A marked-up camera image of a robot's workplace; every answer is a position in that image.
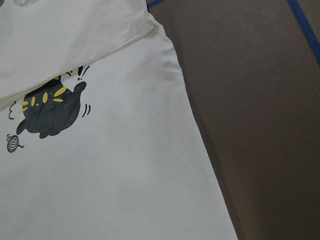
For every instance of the cream long-sleeve cat shirt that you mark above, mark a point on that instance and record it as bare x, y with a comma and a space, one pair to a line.
97, 137

